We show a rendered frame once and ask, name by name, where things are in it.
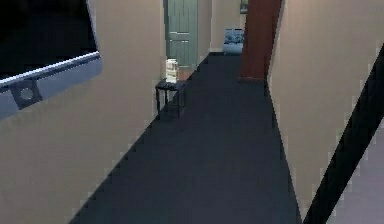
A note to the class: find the small black side table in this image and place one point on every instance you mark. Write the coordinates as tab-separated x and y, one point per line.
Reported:
169	86

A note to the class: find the white box-shaped object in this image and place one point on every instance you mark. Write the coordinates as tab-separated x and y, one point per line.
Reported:
172	70

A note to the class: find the grey-green panelled room door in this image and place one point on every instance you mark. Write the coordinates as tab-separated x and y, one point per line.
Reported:
182	31

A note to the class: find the blue and white armchair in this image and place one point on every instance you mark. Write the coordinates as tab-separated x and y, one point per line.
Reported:
233	41

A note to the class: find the red-brown room door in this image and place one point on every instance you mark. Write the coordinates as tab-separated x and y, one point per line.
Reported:
258	40

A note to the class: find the dark framed wall painting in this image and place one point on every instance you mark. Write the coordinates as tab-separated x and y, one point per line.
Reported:
244	6

